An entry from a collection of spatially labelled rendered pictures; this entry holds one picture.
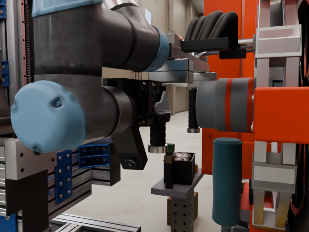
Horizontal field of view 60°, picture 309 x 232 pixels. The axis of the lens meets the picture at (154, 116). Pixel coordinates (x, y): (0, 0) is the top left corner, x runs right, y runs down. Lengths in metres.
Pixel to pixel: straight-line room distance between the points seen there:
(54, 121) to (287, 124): 0.27
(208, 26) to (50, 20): 0.33
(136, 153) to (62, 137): 0.21
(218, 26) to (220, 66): 0.66
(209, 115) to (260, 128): 0.32
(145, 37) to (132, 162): 0.22
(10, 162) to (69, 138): 0.42
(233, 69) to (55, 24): 0.96
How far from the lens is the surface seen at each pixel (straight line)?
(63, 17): 0.31
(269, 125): 0.37
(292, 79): 0.46
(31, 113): 0.29
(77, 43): 0.30
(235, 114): 0.66
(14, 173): 0.69
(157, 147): 0.58
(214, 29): 0.55
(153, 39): 0.41
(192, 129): 0.91
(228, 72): 1.19
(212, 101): 0.67
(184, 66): 0.55
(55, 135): 0.28
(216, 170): 0.85
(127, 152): 0.47
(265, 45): 0.46
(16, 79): 1.02
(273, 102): 0.37
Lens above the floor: 0.87
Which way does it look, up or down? 4 degrees down
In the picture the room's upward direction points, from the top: straight up
